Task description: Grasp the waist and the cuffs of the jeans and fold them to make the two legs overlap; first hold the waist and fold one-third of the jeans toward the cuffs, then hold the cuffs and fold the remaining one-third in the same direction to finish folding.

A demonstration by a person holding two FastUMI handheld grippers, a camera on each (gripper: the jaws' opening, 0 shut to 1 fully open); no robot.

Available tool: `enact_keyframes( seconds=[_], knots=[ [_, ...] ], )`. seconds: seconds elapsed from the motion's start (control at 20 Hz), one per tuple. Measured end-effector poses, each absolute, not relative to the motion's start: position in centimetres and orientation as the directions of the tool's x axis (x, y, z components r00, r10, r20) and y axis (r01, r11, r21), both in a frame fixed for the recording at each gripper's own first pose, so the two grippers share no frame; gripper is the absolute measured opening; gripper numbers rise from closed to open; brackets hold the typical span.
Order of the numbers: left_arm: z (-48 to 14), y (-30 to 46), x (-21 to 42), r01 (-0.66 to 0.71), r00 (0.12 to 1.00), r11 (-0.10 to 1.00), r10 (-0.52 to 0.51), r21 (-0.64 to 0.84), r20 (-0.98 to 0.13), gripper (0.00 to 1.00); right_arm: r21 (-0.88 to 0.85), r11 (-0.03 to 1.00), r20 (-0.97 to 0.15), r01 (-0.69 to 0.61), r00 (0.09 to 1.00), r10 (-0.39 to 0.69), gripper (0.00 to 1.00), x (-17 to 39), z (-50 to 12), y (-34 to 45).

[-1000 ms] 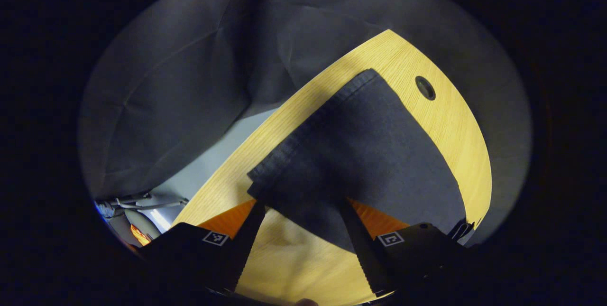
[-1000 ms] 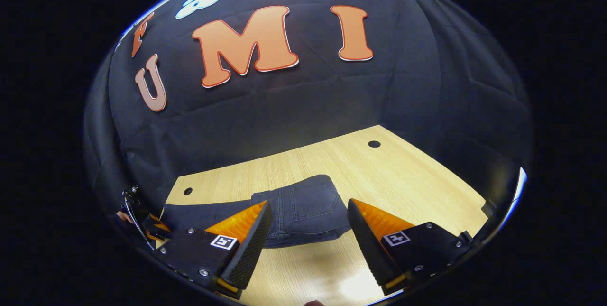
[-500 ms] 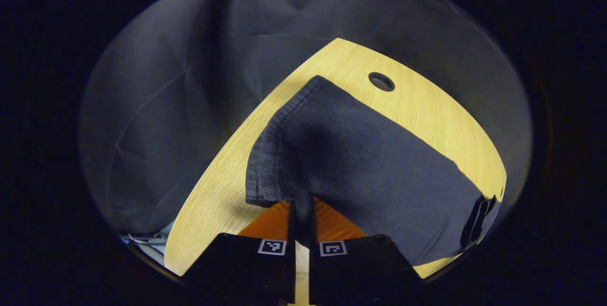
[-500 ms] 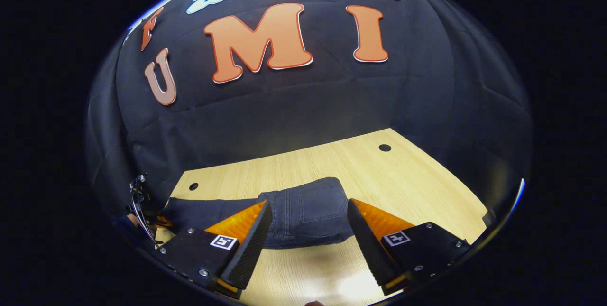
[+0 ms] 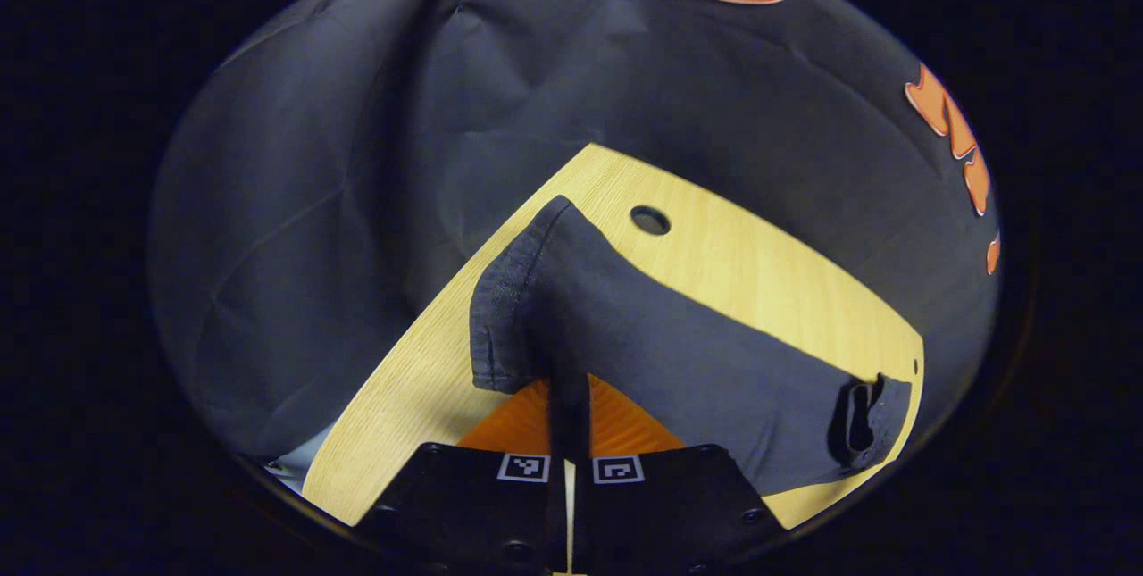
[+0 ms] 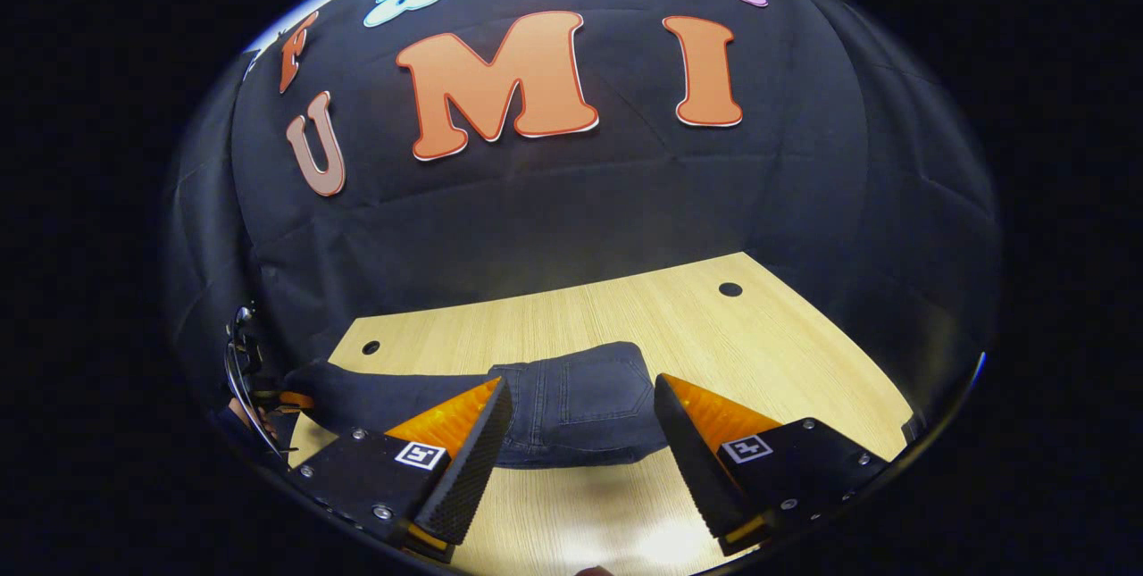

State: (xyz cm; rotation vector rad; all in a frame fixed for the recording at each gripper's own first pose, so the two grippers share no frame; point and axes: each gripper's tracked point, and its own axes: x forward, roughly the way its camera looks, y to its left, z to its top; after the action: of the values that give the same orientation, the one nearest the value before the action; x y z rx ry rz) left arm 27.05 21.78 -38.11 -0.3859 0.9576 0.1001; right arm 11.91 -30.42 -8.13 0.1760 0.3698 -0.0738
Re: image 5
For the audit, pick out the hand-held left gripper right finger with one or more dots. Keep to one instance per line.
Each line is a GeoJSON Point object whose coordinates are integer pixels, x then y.
{"type": "Point", "coordinates": [679, 513]}

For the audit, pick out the black backdrop cloth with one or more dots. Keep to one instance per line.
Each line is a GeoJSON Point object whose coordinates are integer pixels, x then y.
{"type": "Point", "coordinates": [536, 67]}

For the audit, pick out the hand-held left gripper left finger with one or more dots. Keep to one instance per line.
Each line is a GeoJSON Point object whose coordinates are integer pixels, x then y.
{"type": "Point", "coordinates": [464, 513]}

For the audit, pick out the dark denim jeans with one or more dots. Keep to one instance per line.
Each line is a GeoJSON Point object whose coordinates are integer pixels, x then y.
{"type": "Point", "coordinates": [670, 353]}

